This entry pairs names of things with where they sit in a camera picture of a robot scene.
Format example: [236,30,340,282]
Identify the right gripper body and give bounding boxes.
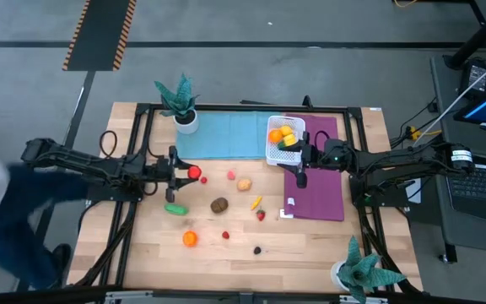
[295,131,326,189]

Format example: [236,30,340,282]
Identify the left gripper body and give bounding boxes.
[154,145,179,204]

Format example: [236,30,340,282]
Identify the yellow toy pepper green stem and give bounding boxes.
[277,133,298,149]

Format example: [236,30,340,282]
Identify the green toy vegetable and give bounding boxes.
[164,204,190,216]

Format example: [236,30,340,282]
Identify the brown toy kiwi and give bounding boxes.
[210,197,230,214]

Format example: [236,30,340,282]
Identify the textured orange toy tangerine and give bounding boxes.
[181,230,199,248]

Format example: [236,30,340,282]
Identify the white perforated plastic basket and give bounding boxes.
[265,114,307,167]

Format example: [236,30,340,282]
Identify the purple cloth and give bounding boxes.
[283,114,346,224]

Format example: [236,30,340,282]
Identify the light blue cloth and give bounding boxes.
[175,111,285,160]

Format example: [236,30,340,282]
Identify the artificial green plant white pot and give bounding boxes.
[330,235,408,304]
[154,72,201,135]

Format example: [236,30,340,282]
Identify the black desk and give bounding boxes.
[429,54,486,265]

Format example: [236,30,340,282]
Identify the black orange-striped floor mat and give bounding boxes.
[62,0,138,72]

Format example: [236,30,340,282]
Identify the white rod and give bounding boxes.
[423,51,486,135]

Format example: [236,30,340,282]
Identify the black power adapter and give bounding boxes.
[457,57,486,100]

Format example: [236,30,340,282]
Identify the person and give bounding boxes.
[0,150,95,292]

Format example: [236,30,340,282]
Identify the black stand leg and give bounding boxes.
[441,0,486,71]

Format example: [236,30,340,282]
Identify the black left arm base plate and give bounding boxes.
[85,175,146,203]

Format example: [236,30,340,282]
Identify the black aluminium table frame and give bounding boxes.
[72,100,424,296]

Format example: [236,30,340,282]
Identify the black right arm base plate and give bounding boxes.
[349,172,411,208]

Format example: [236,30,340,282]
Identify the yellow cable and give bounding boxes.
[406,125,443,141]

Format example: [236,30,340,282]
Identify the grey metal rail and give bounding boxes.
[103,289,390,304]

